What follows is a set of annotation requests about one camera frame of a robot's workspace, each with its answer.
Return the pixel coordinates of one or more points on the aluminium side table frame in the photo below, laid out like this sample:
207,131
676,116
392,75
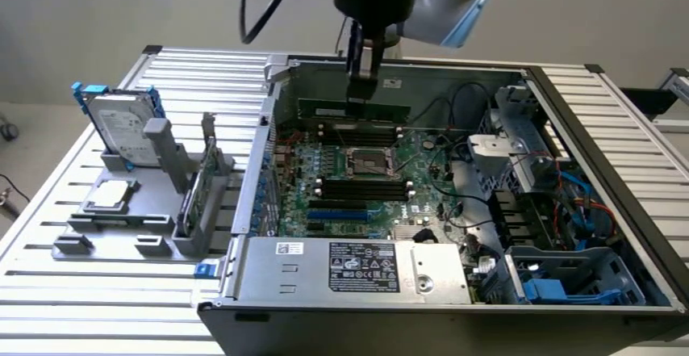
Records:
678,85

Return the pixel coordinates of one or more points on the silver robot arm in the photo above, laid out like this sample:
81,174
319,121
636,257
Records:
439,7

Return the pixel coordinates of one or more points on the black expansion slot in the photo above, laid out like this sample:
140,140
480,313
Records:
336,205

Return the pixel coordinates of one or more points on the disk bay with blue latch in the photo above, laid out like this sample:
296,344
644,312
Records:
581,275

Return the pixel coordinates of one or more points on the black chair wheel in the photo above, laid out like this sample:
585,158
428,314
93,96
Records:
8,131

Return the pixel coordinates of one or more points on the green RAM stick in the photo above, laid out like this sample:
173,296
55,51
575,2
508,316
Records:
323,110

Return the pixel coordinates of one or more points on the black plastic fan housing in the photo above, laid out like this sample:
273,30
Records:
511,214

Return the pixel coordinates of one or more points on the black RAM slot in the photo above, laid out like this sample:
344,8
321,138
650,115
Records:
365,185
365,191
365,197
360,142
365,137
376,133
365,180
388,128

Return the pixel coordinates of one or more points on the silver chipset heatsink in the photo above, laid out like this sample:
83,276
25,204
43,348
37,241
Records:
407,233

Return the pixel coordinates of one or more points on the blue disk carrier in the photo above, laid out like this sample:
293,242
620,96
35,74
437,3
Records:
80,97

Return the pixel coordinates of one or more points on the silver hard disk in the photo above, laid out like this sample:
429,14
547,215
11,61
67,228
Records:
121,130

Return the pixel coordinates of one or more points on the blue case latch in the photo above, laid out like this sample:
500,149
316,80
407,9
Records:
204,270

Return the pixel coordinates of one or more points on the blue expansion slot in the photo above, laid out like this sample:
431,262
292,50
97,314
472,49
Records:
339,214

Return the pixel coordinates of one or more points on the black open PC case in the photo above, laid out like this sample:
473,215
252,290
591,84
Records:
376,327

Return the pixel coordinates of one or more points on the black table corner cap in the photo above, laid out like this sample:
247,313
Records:
595,68
152,49

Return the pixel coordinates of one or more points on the CPU socket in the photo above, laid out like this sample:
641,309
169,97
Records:
371,160

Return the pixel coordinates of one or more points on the silver power supply unit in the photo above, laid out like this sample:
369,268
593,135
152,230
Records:
307,267

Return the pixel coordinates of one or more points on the green graphics card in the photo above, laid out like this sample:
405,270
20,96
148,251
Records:
200,186

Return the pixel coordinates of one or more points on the round coin battery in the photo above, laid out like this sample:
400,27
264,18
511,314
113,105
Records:
429,144

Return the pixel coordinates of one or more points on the green motherboard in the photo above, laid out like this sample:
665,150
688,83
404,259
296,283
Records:
425,178

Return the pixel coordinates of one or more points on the grey parts rack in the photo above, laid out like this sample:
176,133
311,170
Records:
156,219

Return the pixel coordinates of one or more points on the black box on side table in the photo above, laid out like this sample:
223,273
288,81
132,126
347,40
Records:
645,103

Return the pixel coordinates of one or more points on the silver metal disk bay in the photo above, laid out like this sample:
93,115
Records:
516,142

